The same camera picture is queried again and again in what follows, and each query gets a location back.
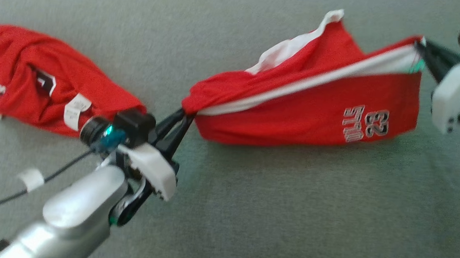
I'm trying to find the red shorts with white stripes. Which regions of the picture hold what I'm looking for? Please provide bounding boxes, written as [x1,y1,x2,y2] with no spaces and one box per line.
[179,0,429,158]

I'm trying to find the grey fabric sofa seat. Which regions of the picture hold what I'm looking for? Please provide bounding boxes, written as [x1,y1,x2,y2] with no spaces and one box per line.
[0,0,460,258]

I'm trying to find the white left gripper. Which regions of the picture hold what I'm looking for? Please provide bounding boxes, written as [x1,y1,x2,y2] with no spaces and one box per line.
[114,105,195,203]

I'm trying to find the red and white basketball jersey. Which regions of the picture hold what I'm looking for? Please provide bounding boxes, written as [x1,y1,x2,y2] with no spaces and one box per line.
[0,24,152,142]

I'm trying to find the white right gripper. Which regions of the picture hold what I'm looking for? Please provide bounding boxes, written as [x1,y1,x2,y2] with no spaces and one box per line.
[410,39,460,136]

